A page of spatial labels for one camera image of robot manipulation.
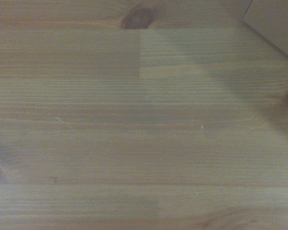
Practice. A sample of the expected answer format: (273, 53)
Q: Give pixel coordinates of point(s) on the beige cardboard box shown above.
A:
(273, 21)

